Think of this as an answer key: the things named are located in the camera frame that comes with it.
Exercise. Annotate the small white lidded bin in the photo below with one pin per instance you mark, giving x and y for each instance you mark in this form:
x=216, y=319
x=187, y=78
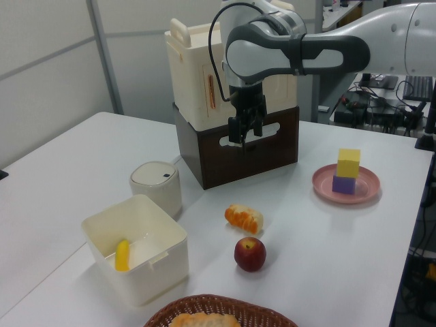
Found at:
x=156, y=190

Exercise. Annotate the small grey block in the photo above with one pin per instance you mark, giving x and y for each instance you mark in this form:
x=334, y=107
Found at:
x=323, y=109

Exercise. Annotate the cream open plastic container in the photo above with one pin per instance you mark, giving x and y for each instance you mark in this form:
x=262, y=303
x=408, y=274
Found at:
x=163, y=276

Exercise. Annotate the purple cube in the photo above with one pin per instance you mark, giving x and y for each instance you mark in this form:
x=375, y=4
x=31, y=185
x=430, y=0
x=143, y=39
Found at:
x=343, y=185

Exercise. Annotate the yellow cube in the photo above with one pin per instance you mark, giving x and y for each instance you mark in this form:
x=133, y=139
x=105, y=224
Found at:
x=348, y=163

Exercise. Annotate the white background desk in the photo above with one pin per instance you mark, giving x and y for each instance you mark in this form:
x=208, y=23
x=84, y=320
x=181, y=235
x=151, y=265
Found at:
x=340, y=13

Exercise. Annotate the red toy apple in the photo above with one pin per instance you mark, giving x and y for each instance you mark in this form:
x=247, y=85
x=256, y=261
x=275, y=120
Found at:
x=249, y=255

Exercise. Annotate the black electronics box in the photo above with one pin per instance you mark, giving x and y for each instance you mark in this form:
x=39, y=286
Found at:
x=351, y=109

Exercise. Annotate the yellow toy banana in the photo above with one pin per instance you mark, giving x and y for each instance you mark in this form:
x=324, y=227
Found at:
x=122, y=255

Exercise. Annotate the black flat object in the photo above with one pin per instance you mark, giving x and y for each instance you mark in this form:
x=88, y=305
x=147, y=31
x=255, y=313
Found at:
x=3, y=175

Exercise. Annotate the black keyboard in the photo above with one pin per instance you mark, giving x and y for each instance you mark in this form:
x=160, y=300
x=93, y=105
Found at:
x=417, y=88

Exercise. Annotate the black clamp pole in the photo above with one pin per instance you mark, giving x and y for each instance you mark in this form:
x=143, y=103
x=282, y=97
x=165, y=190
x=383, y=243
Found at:
x=430, y=129

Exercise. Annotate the peeled orange tangerine toy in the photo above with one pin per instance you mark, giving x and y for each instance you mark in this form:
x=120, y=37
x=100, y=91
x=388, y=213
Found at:
x=243, y=219

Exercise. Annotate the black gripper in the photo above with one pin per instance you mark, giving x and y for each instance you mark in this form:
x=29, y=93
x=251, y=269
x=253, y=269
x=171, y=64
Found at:
x=246, y=97

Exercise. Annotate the brown wicker basket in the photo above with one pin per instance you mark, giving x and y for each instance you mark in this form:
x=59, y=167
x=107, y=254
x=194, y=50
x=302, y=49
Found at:
x=190, y=306

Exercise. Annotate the toy bread slice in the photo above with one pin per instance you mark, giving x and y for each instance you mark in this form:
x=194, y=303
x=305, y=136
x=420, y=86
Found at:
x=204, y=321

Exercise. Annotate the dark brown drawer box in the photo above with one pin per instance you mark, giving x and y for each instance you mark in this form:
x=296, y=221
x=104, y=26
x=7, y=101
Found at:
x=238, y=163

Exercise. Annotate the black monitor stand base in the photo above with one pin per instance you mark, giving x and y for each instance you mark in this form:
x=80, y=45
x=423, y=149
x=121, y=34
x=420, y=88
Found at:
x=381, y=81

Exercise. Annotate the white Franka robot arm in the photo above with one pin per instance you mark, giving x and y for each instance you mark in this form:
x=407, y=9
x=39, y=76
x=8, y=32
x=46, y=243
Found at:
x=259, y=51

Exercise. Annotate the pink plate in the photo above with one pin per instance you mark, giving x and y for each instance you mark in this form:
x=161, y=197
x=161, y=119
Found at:
x=368, y=185

